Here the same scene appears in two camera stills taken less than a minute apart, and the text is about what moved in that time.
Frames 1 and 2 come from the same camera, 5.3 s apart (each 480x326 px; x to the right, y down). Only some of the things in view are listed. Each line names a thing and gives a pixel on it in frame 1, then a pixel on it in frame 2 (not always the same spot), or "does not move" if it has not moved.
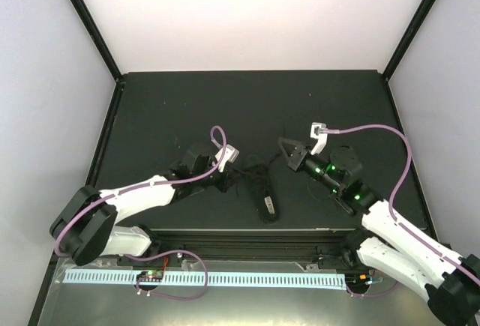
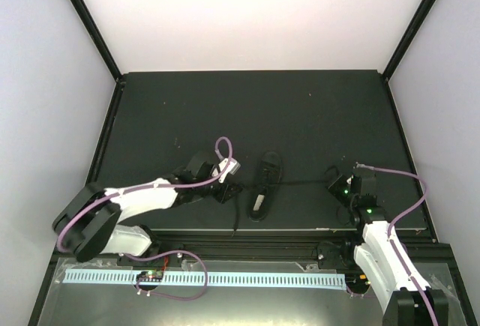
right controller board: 361,281 does not move
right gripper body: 295,164 → 340,192
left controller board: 151,276 does not move
